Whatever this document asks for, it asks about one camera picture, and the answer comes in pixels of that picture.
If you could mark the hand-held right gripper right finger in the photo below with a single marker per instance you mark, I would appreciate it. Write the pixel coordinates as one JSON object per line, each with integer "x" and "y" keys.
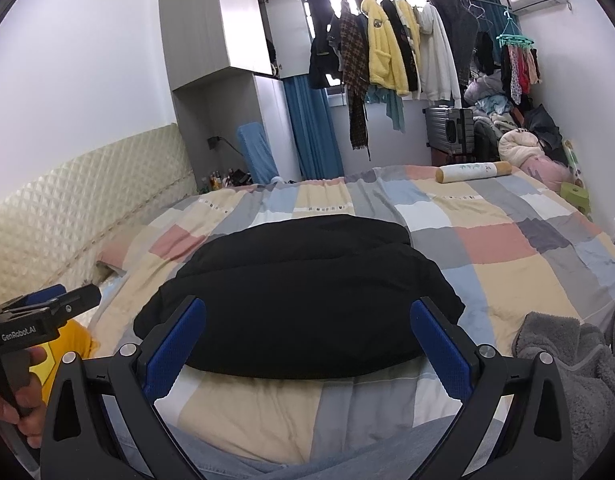
{"x": 442, "y": 355}

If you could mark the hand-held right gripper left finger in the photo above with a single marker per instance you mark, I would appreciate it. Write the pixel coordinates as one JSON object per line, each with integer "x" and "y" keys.
{"x": 172, "y": 360}

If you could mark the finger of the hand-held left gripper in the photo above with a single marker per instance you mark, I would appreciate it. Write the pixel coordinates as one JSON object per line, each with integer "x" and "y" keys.
{"x": 47, "y": 292}
{"x": 82, "y": 297}

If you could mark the black puffer jacket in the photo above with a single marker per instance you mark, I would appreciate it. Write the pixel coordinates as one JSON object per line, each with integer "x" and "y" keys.
{"x": 307, "y": 285}

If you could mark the person's left hand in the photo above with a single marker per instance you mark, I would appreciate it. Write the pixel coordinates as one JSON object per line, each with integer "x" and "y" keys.
{"x": 30, "y": 410}

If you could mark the cream quilted headboard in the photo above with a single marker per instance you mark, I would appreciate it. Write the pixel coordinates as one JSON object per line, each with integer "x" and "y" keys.
{"x": 87, "y": 200}

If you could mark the pastel patchwork quilt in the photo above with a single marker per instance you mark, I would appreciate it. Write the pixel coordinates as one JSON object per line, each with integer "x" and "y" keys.
{"x": 487, "y": 245}

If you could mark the grey fleece blanket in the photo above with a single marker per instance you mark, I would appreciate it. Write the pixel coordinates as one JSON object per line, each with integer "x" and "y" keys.
{"x": 587, "y": 375}

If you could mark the cluster of small bottles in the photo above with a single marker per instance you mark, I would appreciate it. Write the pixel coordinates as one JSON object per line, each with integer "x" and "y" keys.
{"x": 225, "y": 180}

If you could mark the cream cylindrical bolster pillow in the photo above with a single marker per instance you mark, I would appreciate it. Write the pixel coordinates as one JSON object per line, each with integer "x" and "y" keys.
{"x": 472, "y": 171}

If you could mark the pink plush cushion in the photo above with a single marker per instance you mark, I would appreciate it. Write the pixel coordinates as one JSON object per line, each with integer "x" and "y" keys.
{"x": 547, "y": 172}

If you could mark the white fluffy garment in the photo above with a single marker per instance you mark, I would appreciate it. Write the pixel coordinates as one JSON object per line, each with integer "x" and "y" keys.
{"x": 517, "y": 147}

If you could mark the grey ribbed suitcase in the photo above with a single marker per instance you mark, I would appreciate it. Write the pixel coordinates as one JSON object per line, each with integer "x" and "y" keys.
{"x": 447, "y": 130}

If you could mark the black bag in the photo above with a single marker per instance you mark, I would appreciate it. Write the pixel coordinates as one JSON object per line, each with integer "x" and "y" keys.
{"x": 545, "y": 127}

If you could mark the light teal hanging garment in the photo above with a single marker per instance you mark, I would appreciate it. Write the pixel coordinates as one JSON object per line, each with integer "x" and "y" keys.
{"x": 395, "y": 110}

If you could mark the pile of bedding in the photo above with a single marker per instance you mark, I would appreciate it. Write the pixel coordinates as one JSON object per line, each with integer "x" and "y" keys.
{"x": 487, "y": 100}

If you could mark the blue window curtain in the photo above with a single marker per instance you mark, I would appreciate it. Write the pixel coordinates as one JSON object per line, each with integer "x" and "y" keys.
{"x": 312, "y": 130}

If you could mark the black patterned hanging garment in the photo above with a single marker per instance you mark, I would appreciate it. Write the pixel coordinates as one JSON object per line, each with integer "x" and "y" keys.
{"x": 411, "y": 70}

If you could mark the small hanging laundry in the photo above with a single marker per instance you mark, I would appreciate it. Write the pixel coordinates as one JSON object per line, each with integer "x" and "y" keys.
{"x": 520, "y": 72}

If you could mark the white hoodie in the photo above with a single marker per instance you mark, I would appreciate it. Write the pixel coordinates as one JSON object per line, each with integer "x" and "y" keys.
{"x": 440, "y": 60}

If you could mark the grey wardrobe cabinet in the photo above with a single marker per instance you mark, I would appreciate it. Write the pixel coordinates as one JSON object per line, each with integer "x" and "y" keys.
{"x": 202, "y": 20}

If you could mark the small black hanging garment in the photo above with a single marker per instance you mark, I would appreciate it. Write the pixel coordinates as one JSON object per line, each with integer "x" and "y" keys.
{"x": 485, "y": 52}

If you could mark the yellow fleece jacket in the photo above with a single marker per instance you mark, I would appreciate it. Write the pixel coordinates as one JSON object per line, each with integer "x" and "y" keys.
{"x": 382, "y": 50}

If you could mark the teal clip hanger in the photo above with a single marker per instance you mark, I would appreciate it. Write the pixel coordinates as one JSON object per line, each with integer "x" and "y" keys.
{"x": 515, "y": 40}

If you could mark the hanging black jacket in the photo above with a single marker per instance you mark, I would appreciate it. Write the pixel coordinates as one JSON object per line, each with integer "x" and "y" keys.
{"x": 320, "y": 55}

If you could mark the dark grey hanging garment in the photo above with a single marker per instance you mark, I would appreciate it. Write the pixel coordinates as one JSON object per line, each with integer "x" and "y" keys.
{"x": 460, "y": 25}

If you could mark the pale yellow hanging garment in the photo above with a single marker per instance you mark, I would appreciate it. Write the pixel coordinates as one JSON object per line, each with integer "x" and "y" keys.
{"x": 411, "y": 20}

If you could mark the teal curtain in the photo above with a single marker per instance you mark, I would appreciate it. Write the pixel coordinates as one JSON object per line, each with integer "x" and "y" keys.
{"x": 495, "y": 15}

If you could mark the black wall outlet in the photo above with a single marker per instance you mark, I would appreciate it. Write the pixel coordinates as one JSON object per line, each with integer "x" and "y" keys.
{"x": 215, "y": 142}

